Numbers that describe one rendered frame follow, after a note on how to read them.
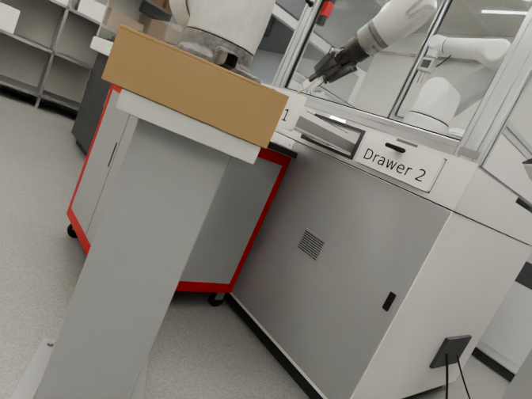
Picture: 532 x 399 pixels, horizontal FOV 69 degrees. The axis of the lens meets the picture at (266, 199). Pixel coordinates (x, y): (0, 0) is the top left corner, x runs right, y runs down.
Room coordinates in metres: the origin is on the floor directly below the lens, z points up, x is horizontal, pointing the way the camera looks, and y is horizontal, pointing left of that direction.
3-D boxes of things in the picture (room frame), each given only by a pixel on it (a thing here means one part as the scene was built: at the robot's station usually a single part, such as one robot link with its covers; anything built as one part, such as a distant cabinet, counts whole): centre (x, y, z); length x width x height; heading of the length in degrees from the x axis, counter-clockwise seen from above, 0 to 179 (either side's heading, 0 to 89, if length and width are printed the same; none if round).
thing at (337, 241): (1.81, -0.50, 0.40); 1.03 x 0.95 x 0.80; 43
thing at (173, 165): (0.87, 0.23, 0.38); 0.30 x 0.30 x 0.76; 17
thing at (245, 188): (1.60, 0.38, 0.38); 0.62 x 0.58 x 0.76; 43
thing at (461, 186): (1.81, -0.50, 0.87); 1.02 x 0.95 x 0.14; 43
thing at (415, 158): (1.28, -0.33, 0.87); 0.29 x 0.02 x 0.11; 43
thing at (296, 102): (1.29, 0.12, 0.87); 0.29 x 0.02 x 0.11; 43
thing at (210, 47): (0.85, 0.22, 0.90); 0.22 x 0.18 x 0.06; 28
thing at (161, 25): (2.99, 0.80, 1.13); 1.78 x 1.14 x 0.45; 43
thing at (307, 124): (1.44, -0.04, 0.86); 0.40 x 0.26 x 0.06; 133
